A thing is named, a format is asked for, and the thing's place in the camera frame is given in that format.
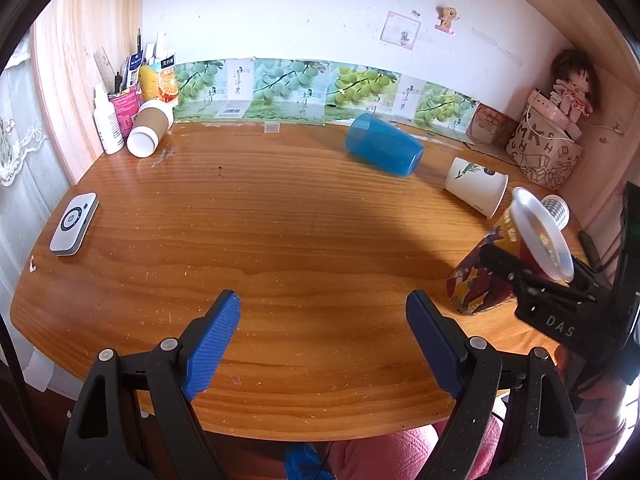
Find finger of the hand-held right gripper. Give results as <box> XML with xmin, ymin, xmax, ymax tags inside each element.
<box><xmin>579</xmin><ymin>231</ymin><xmax>610</xmax><ymax>282</ymax></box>
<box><xmin>477</xmin><ymin>241</ymin><xmax>547</xmax><ymax>295</ymax></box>

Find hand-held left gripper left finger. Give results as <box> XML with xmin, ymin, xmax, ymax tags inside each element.
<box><xmin>59</xmin><ymin>290</ymin><xmax>241</xmax><ymax>480</ymax></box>

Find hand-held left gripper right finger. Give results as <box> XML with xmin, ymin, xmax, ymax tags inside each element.
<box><xmin>406</xmin><ymin>290</ymin><xmax>588</xmax><ymax>480</ymax></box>

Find red printed paper cup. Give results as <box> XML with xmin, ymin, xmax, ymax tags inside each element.
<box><xmin>446</xmin><ymin>205</ymin><xmax>531</xmax><ymax>316</ymax></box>

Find clear plastic cup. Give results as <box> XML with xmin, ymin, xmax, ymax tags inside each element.
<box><xmin>510</xmin><ymin>187</ymin><xmax>576</xmax><ymax>282</ymax></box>

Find small striped cup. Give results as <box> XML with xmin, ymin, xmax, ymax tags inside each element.
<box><xmin>541</xmin><ymin>194</ymin><xmax>571</xmax><ymax>231</ymax></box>

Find white paper cup plant print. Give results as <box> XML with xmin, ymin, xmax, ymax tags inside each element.
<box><xmin>444</xmin><ymin>156</ymin><xmax>509</xmax><ymax>219</ymax></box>

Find blue plastic cup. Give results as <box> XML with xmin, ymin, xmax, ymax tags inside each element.
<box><xmin>345</xmin><ymin>112</ymin><xmax>426</xmax><ymax>178</ymax></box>

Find brown paper cup white lid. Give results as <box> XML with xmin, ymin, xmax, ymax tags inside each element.
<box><xmin>126</xmin><ymin>99</ymin><xmax>175</xmax><ymax>158</ymax></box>

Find person's right hand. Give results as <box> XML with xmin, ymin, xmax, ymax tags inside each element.
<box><xmin>553</xmin><ymin>345</ymin><xmax>635</xmax><ymax>431</ymax></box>

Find beige patterned bag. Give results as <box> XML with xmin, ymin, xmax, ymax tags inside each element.
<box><xmin>504</xmin><ymin>105</ymin><xmax>584</xmax><ymax>191</ymax></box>

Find person's pink trouser legs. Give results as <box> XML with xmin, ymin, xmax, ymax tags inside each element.
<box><xmin>327</xmin><ymin>372</ymin><xmax>640</xmax><ymax>480</ymax></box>

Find brown cardboard box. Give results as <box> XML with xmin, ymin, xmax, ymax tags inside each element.
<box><xmin>464</xmin><ymin>102</ymin><xmax>519</xmax><ymax>149</ymax></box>

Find blue cloth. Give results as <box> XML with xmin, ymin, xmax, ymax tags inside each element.
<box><xmin>282</xmin><ymin>442</ymin><xmax>335</xmax><ymax>480</ymax></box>

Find brown haired doll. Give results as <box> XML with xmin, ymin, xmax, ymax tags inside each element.
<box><xmin>549</xmin><ymin>48</ymin><xmax>601</xmax><ymax>122</ymax></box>

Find white pocket router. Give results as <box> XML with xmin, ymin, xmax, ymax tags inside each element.
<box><xmin>49</xmin><ymin>192</ymin><xmax>100</xmax><ymax>257</ymax></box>

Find white plastic bottle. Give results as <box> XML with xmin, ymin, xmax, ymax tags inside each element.
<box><xmin>93</xmin><ymin>83</ymin><xmax>125</xmax><ymax>156</ymax></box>

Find yellow pony sticker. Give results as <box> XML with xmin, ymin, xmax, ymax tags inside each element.
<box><xmin>433</xmin><ymin>4</ymin><xmax>461</xmax><ymax>37</ymax></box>

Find pink note sticker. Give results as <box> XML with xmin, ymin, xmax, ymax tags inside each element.
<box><xmin>379</xmin><ymin>9</ymin><xmax>422</xmax><ymax>51</ymax></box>

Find white lace curtain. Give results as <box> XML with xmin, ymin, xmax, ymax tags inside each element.
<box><xmin>0</xmin><ymin>52</ymin><xmax>72</xmax><ymax>391</ymax></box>

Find grape printed cardboard strip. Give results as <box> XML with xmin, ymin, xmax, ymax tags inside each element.
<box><xmin>172</xmin><ymin>57</ymin><xmax>479</xmax><ymax>137</ymax></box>

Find blue and white tube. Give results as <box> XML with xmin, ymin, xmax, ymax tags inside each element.
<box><xmin>124</xmin><ymin>52</ymin><xmax>146</xmax><ymax>89</ymax></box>

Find clear plastic ruler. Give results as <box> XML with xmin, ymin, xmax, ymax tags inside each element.
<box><xmin>93</xmin><ymin>46</ymin><xmax>119</xmax><ymax>94</ymax></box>

